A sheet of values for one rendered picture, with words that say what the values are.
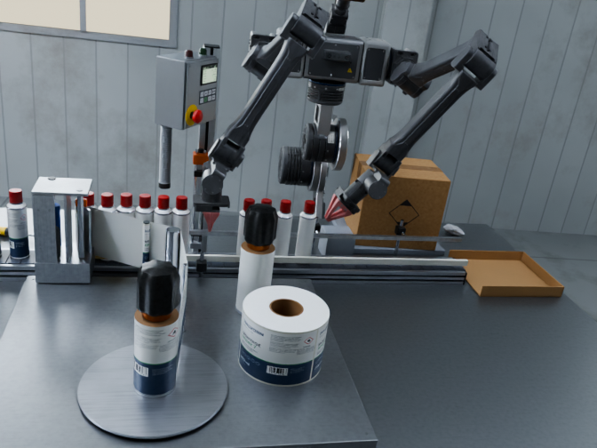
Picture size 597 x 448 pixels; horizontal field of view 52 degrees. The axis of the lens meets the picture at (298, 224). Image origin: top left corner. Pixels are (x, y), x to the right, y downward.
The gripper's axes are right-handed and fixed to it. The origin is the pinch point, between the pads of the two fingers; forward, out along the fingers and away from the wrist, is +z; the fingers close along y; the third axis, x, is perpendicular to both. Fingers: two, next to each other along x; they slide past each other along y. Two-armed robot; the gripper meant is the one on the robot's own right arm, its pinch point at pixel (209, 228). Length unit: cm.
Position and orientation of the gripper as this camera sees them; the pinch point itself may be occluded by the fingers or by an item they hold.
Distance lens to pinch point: 177.5
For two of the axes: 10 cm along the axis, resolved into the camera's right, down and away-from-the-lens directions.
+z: -1.1, 9.1, 4.0
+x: -1.9, -4.1, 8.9
